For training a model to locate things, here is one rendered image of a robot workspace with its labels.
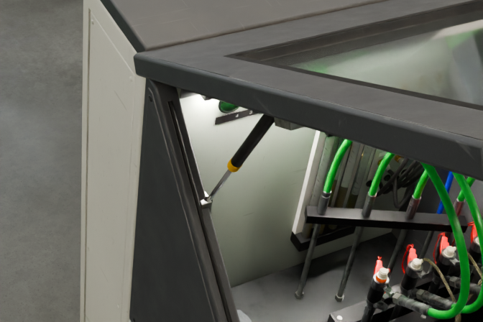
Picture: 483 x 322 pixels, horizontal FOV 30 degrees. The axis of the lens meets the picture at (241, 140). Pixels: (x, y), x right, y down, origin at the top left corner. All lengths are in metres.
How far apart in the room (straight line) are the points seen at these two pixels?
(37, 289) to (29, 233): 0.25
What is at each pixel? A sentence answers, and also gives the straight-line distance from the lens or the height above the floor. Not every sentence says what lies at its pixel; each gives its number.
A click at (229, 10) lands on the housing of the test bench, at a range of 1.57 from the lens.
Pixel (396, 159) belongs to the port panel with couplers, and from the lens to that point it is 1.96.
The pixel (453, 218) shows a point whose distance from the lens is 1.45.
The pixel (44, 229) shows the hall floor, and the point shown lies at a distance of 3.19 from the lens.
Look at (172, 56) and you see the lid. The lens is 1.38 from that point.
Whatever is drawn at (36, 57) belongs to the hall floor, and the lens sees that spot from 3.92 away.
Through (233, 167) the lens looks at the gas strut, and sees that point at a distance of 1.31.
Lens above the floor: 2.36
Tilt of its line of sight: 41 degrees down
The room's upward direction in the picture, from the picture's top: 10 degrees clockwise
